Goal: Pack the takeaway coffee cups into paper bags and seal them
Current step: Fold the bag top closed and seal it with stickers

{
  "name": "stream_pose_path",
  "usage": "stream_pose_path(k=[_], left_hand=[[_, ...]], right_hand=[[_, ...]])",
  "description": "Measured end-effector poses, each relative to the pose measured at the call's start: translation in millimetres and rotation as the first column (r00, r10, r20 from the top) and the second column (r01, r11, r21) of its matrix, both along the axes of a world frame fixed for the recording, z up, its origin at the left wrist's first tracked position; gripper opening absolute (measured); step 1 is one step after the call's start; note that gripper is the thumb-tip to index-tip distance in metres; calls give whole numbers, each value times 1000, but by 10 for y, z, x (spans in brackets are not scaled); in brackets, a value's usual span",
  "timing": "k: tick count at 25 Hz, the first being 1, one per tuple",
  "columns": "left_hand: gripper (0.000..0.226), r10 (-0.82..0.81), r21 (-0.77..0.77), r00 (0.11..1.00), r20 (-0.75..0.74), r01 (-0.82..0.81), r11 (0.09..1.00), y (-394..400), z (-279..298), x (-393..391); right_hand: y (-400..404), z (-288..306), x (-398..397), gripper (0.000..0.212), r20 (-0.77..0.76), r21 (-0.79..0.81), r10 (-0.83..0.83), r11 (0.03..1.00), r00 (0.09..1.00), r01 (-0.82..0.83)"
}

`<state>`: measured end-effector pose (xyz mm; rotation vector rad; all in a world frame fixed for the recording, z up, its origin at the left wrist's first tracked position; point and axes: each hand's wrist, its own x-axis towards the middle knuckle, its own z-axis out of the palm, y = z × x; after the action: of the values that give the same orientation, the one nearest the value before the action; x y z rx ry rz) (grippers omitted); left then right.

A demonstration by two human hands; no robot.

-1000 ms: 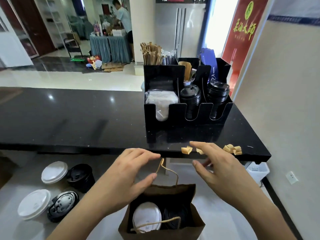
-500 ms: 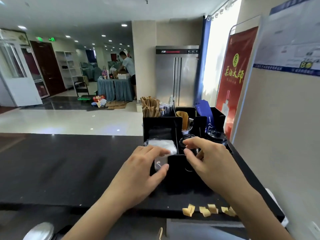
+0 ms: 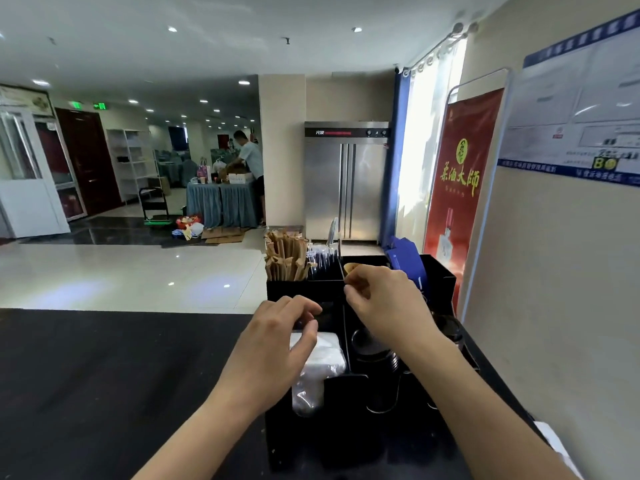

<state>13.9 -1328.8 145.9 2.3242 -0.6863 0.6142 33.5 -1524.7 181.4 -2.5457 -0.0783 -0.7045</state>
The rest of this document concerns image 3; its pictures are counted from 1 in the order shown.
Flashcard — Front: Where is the person's right hand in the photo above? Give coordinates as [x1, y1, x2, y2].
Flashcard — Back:
[343, 263, 441, 356]

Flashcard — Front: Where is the person's left hand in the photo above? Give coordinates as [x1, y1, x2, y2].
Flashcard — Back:
[215, 295, 323, 416]

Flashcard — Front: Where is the person's right forearm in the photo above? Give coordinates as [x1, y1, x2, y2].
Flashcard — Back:
[400, 327, 581, 480]

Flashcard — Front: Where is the blue plastic chair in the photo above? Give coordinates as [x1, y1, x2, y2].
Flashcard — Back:
[385, 237, 429, 291]

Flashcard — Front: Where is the black acrylic organizer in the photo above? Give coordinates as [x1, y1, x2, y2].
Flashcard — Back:
[263, 255, 481, 471]

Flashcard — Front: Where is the plastic wrapped white pack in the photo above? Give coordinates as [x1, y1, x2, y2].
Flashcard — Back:
[290, 331, 348, 416]

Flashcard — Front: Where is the bundle of brown wrapped sticks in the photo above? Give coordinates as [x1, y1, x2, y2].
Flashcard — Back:
[263, 229, 311, 283]

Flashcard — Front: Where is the stainless steel refrigerator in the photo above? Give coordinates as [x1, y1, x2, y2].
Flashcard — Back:
[303, 121, 391, 244]

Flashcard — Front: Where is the red banner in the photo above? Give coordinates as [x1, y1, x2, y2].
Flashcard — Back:
[422, 67, 511, 316]

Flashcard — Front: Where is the blue window curtain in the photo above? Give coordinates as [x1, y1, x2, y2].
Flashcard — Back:
[380, 69, 411, 246]

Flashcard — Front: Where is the blue skirted table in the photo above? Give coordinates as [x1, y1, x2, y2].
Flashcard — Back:
[185, 181, 261, 229]

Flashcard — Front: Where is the white window curtain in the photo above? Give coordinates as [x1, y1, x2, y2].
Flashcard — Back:
[395, 39, 469, 246]

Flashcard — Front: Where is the black trolley cart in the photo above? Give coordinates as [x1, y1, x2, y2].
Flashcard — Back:
[138, 185, 173, 226]

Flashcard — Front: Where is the white shelving unit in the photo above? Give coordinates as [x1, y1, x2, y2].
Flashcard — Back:
[104, 127, 159, 203]

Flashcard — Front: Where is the dark brown door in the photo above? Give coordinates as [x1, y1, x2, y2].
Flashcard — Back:
[55, 107, 123, 218]

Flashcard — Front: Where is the white door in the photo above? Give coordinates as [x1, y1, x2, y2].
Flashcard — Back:
[0, 107, 71, 241]

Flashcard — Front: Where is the white wall poster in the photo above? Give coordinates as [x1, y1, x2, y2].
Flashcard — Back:
[497, 7, 640, 188]

